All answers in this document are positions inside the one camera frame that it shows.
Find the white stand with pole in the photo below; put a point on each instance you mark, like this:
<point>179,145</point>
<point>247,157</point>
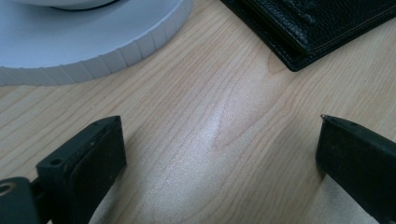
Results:
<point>62,37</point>

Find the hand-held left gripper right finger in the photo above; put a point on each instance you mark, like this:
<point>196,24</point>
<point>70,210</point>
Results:
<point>358,161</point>

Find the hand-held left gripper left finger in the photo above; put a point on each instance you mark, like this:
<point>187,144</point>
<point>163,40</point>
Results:
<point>84,168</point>

